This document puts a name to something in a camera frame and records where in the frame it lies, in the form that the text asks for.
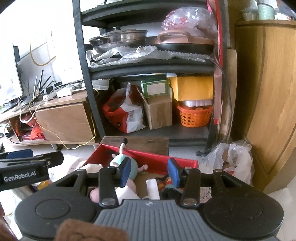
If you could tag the green white box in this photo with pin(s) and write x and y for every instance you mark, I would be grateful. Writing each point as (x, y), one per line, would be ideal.
(154, 87)

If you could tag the yellow cardboard box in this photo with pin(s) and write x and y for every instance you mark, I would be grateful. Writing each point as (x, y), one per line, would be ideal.
(192, 87)

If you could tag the white foam block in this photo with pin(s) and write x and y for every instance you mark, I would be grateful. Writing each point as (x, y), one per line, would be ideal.
(152, 189)

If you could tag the floral pink cloth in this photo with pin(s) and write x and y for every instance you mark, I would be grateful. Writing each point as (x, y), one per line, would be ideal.
(77, 165)

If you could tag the red white plastic bag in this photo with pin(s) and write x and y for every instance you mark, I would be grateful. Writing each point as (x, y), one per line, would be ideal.
(124, 109)

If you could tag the steel cooking pot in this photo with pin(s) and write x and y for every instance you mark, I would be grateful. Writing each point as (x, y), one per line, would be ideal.
(118, 38)

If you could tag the orange plastic basket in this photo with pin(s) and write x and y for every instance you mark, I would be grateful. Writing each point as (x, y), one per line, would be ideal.
(194, 117)

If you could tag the mint green cup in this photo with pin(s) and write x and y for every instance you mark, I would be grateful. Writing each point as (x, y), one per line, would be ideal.
(265, 12)

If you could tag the black red toy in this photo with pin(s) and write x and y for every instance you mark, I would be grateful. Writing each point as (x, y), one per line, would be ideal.
(167, 190)

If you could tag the dark wooden board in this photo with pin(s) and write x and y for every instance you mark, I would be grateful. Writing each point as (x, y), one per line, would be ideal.
(155, 145)

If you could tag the wooden tv stand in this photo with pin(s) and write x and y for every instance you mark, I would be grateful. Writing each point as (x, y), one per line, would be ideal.
(65, 120)

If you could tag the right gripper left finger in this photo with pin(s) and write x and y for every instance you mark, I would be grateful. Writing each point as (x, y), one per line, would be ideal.
(111, 177)

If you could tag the wooden cabinet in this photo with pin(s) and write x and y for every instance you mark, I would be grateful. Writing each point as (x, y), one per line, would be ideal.
(265, 99)

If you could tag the pink patterned plastic bag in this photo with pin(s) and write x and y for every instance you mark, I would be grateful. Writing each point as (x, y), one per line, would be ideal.
(197, 21)

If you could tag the bubble wrap sheet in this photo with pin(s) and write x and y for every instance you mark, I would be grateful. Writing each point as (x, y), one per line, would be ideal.
(127, 55)

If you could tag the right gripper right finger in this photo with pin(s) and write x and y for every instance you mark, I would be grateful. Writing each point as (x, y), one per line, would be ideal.
(188, 179)

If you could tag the red cardboard box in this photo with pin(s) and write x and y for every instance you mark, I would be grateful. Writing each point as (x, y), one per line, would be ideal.
(157, 164)

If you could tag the pink pig plush toy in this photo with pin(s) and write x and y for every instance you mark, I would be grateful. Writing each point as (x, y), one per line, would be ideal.
(129, 191)

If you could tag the brown cardboard box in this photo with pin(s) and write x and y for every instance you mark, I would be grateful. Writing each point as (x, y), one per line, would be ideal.
(158, 110)

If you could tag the black metal shelf rack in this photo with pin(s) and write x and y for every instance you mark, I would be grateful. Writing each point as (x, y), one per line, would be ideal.
(105, 17)

